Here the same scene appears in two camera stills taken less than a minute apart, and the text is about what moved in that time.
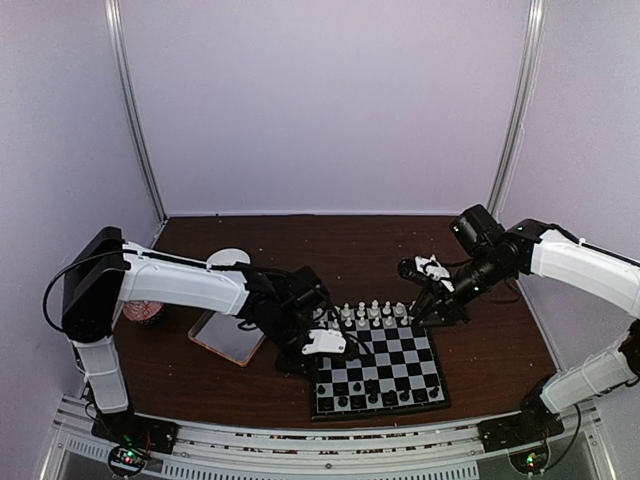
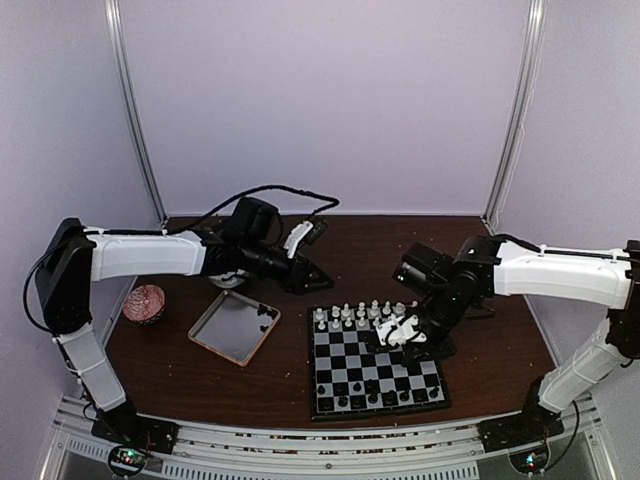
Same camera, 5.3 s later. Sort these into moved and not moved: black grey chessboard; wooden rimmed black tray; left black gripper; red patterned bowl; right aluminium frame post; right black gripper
Moved: left black gripper; right black gripper
Not moved: red patterned bowl; right aluminium frame post; black grey chessboard; wooden rimmed black tray
